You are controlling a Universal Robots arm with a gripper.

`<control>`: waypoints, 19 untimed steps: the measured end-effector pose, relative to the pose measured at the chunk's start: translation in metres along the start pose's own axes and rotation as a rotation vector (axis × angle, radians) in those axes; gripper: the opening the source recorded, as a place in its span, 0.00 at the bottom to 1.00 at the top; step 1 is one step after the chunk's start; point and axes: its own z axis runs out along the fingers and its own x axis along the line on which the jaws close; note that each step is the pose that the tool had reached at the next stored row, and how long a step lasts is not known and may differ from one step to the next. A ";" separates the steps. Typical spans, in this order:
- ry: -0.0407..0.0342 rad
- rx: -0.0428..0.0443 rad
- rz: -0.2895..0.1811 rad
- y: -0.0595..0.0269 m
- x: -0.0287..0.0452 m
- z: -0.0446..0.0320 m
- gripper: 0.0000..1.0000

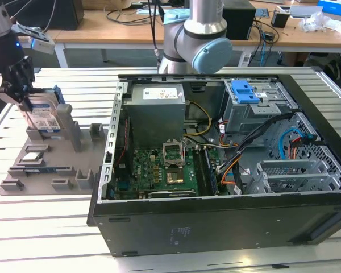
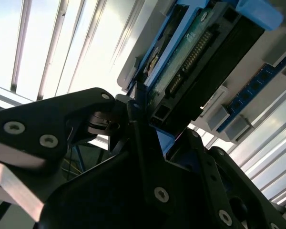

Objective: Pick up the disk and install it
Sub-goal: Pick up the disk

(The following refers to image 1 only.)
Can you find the short wooden desk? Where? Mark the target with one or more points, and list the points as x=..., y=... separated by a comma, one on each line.
x=61, y=57

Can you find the small black table clip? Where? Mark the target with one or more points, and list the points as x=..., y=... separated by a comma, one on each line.
x=280, y=266

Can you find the green motherboard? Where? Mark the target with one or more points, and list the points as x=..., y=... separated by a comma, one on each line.
x=147, y=173

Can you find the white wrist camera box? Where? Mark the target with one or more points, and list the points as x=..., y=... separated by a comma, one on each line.
x=42, y=45

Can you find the installed RAM stick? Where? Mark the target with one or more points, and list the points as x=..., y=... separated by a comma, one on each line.
x=210, y=173

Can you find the white power strip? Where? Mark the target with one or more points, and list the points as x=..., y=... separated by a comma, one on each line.
x=245, y=59

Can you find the blue cardboard box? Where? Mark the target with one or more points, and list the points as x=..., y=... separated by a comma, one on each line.
x=335, y=5

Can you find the black computer tower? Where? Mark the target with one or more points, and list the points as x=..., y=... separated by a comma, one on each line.
x=59, y=14

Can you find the grey metal disk bay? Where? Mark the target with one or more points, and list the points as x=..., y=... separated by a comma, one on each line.
x=287, y=170

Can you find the hard disk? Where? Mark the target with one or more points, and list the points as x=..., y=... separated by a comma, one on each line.
x=44, y=119

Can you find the small black open box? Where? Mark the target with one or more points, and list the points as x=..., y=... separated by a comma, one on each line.
x=280, y=20

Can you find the flat grey box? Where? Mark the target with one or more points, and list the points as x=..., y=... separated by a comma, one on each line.
x=301, y=11

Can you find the black open PC case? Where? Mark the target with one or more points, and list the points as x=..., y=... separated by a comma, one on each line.
x=216, y=227

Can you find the blue drive latch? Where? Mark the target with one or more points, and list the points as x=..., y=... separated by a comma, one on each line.
x=243, y=92

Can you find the black graphics card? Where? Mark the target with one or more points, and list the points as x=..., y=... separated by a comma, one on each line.
x=173, y=194

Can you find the grey parts rack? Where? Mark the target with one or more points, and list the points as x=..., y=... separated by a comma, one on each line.
x=62, y=153

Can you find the grey wrist camera block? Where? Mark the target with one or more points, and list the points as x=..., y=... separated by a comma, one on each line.
x=0, y=95

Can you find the silver CPU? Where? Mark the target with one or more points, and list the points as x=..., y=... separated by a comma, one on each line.
x=32, y=157

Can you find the black RAM slot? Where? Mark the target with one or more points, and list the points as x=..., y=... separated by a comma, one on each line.
x=199, y=173

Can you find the grey power supply unit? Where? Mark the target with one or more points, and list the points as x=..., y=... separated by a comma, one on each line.
x=156, y=119

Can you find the grey optical drive cage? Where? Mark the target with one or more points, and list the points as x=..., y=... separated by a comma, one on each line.
x=244, y=116

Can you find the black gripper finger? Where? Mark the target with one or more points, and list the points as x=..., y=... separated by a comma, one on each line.
x=22, y=76

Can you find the clear plastic bag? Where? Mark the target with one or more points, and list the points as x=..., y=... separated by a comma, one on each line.
x=315, y=21

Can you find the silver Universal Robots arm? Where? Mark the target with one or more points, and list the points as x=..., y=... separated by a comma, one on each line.
x=204, y=37

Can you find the CPU socket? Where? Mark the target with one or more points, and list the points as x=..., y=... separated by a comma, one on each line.
x=175, y=177

